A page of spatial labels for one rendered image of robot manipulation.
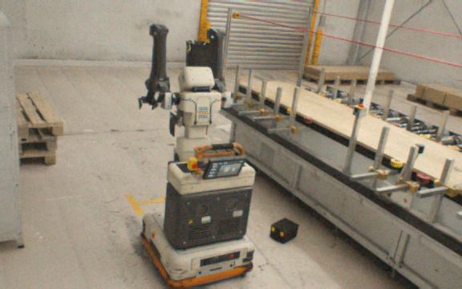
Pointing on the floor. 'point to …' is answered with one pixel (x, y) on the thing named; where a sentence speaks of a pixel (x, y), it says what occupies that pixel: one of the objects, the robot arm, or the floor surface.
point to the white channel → (378, 51)
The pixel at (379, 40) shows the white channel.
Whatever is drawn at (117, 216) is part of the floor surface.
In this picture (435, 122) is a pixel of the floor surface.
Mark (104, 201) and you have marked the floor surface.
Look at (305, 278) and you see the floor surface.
